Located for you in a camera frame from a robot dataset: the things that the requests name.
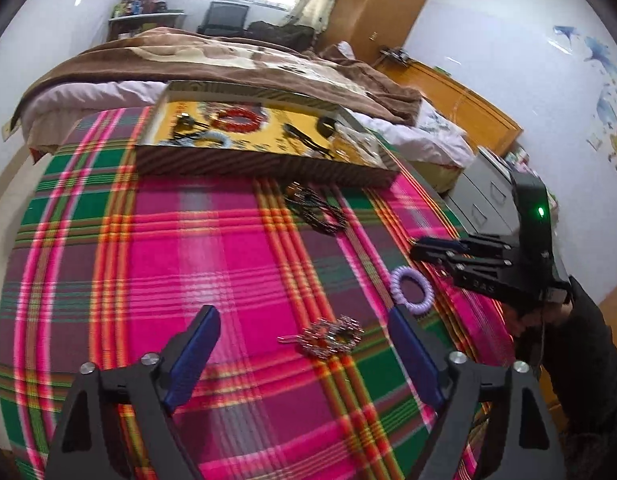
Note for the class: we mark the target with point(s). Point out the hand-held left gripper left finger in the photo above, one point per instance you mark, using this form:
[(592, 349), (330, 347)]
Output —
[(193, 355)]

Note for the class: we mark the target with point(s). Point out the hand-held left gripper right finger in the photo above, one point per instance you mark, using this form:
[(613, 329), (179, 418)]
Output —
[(416, 355)]

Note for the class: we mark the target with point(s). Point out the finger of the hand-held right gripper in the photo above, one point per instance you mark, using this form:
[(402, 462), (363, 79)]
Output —
[(443, 244), (431, 256)]

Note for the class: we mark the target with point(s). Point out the rhinestone hair clip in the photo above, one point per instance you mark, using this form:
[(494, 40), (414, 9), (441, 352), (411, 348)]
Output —
[(313, 337)]

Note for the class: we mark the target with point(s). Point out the clear plastic hair claw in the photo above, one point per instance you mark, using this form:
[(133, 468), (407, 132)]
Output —
[(358, 147)]

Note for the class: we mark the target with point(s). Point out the black headband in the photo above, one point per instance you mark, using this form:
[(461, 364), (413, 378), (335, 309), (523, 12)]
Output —
[(327, 122)]

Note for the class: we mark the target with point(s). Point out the striped cardboard tray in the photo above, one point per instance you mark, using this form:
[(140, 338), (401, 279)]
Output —
[(268, 167)]

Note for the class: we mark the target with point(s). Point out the person's right forearm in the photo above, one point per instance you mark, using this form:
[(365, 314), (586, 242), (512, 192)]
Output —
[(588, 360)]

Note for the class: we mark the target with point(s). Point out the person's right hand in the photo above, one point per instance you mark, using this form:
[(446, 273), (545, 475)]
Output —
[(518, 322)]

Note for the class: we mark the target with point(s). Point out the grey drawer cabinet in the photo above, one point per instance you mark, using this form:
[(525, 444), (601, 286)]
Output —
[(483, 195)]

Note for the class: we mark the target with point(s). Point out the pink plaid tablecloth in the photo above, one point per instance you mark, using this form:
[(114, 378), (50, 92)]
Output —
[(213, 260)]

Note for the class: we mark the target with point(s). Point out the white bedsheet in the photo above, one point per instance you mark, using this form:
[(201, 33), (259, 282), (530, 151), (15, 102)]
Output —
[(428, 135)]

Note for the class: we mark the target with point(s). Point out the wooden bed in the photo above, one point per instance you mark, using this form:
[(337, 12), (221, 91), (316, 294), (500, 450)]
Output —
[(468, 105)]

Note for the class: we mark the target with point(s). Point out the black beaded hair clip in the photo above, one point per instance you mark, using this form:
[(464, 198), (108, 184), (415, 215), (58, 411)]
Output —
[(293, 192)]

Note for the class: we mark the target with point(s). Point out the power strip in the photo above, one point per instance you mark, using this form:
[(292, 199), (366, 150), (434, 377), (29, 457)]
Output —
[(394, 54)]

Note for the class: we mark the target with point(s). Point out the white pillow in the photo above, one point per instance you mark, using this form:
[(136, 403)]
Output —
[(344, 50)]

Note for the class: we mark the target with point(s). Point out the wooden wardrobe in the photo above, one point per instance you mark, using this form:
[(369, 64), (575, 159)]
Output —
[(383, 5)]

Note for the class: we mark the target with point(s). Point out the dark bag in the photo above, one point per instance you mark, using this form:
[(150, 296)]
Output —
[(281, 35)]

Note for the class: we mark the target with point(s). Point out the brown blanket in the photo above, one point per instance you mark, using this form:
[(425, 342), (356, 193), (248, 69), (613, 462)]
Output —
[(113, 60)]

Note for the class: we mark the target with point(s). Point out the black office chair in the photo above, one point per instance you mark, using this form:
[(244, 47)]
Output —
[(223, 17)]

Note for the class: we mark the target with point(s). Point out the white desk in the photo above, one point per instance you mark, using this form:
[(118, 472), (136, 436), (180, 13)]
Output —
[(143, 21)]

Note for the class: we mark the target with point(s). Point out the cartoon wall stickers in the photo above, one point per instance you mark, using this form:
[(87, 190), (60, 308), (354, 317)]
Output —
[(601, 55)]

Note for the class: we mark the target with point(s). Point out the wall outlet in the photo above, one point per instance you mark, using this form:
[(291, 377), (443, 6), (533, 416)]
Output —
[(9, 131)]

